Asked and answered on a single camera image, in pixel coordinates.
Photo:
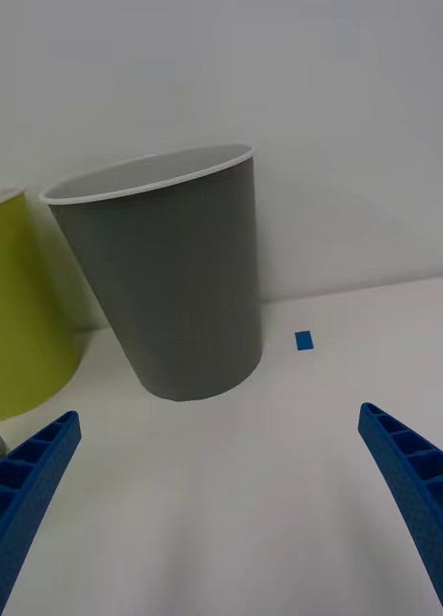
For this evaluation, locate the yellow-green plastic waste bin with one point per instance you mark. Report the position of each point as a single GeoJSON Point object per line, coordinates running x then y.
{"type": "Point", "coordinates": [24, 313]}

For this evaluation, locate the grey plastic waste bin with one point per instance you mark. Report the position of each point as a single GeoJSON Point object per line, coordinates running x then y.
{"type": "Point", "coordinates": [183, 289]}

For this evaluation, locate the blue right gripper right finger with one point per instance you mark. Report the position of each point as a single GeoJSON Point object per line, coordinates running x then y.
{"type": "Point", "coordinates": [419, 500]}

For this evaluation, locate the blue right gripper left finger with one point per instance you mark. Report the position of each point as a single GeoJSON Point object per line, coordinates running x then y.
{"type": "Point", "coordinates": [29, 500]}

